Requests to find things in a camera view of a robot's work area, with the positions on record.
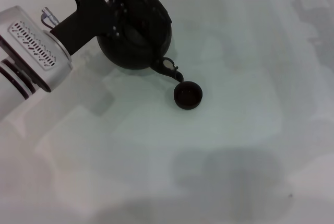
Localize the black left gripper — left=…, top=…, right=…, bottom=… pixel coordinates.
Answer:
left=51, top=0, right=129, bottom=55

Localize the black round teapot with handle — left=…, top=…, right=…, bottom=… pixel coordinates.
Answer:
left=96, top=0, right=185, bottom=84

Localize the small black teacup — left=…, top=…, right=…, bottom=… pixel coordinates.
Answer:
left=173, top=80, right=204, bottom=111

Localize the silver cable connector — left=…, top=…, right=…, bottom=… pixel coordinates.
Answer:
left=40, top=6, right=61, bottom=29

